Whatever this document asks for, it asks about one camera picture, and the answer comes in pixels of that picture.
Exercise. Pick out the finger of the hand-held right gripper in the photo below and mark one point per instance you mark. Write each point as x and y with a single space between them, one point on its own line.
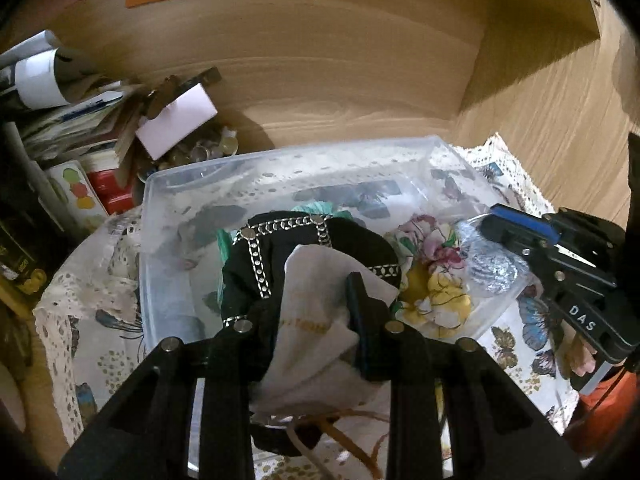
505 240
525 220

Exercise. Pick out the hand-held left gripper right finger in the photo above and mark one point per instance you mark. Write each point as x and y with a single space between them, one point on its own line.
364 330

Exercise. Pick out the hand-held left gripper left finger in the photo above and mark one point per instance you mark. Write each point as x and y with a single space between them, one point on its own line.
231 355

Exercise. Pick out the silver shiny cloth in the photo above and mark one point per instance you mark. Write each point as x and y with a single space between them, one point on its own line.
492 272

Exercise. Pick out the grey white cloth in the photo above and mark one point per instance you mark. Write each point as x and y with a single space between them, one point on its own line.
315 305

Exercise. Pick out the clear plastic storage box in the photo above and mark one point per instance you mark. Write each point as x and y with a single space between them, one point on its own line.
190 195

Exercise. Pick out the person's right forearm orange sleeve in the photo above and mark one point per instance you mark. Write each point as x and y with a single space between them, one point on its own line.
615 410

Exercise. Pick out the person's right hand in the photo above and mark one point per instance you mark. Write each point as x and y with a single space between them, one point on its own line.
582 357

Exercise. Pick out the floral print cloth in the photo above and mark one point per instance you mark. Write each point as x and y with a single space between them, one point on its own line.
440 280

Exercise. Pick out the green cloth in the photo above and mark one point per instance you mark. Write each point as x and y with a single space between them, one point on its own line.
225 247

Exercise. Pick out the butterfly print lace tablecloth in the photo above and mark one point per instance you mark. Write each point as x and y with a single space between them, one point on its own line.
100 320

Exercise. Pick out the red box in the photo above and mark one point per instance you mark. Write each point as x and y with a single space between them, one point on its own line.
110 192

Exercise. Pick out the glass jar of coins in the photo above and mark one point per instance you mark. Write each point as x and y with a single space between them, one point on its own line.
210 147

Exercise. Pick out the watercolour paint palette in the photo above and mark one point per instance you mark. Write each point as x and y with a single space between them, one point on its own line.
75 192

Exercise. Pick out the white paper note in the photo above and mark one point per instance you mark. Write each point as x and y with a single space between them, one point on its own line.
175 120

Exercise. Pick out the stack of books and papers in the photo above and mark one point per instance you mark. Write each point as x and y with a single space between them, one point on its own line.
75 120

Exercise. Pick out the rolled white paper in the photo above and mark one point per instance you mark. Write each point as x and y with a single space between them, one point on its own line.
35 75

